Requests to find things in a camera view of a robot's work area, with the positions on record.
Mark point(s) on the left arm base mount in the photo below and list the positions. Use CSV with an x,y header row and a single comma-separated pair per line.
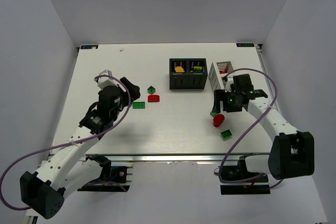
x,y
113,177

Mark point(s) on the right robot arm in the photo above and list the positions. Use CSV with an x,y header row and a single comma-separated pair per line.
x,y
292,151

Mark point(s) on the white two-slot container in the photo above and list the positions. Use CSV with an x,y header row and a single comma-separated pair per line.
x,y
215,78

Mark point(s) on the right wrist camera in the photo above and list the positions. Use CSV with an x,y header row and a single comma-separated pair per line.
x,y
228,82

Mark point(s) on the blue table label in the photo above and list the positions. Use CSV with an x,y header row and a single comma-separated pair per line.
x,y
244,44
88,47

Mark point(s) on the dark green small square lego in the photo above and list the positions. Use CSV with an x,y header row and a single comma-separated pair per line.
x,y
151,90

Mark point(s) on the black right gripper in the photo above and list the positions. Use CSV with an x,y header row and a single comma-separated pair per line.
x,y
219,97

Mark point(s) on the dark green lego near red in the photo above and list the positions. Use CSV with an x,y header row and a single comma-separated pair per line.
x,y
213,114

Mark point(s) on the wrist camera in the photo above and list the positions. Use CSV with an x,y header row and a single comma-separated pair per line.
x,y
228,82
105,80

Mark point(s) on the black two-slot container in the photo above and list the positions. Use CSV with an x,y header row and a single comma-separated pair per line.
x,y
187,80

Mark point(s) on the red round lego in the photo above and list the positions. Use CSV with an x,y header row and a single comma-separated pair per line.
x,y
218,120

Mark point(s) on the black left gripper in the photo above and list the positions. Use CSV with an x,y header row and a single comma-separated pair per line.
x,y
126,93

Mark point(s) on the red rounded lego brick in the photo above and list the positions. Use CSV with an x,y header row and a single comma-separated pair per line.
x,y
153,98

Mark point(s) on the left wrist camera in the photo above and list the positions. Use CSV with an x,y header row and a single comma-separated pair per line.
x,y
105,80

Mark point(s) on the aluminium table front rail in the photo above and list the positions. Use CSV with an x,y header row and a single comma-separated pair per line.
x,y
166,158

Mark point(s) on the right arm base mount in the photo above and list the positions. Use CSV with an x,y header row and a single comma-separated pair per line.
x,y
239,181

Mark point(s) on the dark green long lego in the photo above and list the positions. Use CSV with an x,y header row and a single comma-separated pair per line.
x,y
138,105

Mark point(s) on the orange rounded lego brick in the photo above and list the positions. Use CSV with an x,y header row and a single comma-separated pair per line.
x,y
179,69

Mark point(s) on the blue table label left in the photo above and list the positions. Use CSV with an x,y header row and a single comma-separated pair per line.
x,y
88,47

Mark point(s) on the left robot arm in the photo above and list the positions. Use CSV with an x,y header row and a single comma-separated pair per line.
x,y
46,189

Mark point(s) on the blue table label right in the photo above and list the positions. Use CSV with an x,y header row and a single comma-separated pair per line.
x,y
244,44

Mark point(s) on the dark green lego front right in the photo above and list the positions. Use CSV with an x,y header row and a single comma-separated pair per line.
x,y
226,134

